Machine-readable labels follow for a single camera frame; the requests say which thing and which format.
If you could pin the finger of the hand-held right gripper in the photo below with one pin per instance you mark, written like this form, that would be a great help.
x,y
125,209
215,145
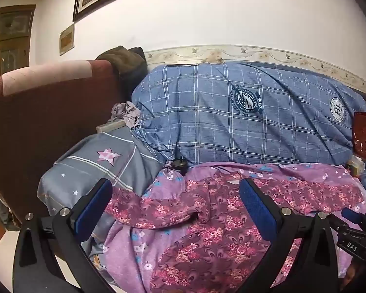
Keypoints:
x,y
350,214

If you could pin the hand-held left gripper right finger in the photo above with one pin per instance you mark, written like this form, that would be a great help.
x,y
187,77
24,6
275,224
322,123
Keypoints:
x,y
259,212

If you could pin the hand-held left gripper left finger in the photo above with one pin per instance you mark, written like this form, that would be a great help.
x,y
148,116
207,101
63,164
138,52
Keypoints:
x,y
91,209

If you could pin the maroon floral garment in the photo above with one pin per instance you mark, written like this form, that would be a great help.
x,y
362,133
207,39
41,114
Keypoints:
x,y
201,219

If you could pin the grey star pillow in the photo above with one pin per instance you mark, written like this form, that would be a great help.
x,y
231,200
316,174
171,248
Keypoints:
x,y
88,164

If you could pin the purple floral blanket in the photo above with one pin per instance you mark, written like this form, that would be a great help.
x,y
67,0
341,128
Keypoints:
x,y
134,250

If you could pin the flat beige box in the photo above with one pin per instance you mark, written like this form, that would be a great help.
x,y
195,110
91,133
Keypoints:
x,y
109,126

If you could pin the black plug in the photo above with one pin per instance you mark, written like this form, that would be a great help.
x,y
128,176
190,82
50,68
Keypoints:
x,y
179,164

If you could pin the blue plaid quilt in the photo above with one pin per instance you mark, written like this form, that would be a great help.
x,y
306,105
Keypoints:
x,y
216,128

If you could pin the crumpled grey cloth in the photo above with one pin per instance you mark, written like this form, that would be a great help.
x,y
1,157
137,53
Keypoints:
x,y
125,111

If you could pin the maroon headboard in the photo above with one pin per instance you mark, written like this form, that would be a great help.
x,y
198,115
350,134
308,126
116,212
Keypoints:
x,y
48,113

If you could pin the dark olive cloth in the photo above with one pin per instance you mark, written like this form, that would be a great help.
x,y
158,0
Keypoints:
x,y
122,56

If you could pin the wooden wardrobe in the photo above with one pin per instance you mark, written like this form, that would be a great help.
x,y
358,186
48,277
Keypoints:
x,y
9,42

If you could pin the small wall plaque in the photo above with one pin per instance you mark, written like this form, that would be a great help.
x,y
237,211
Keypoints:
x,y
67,39

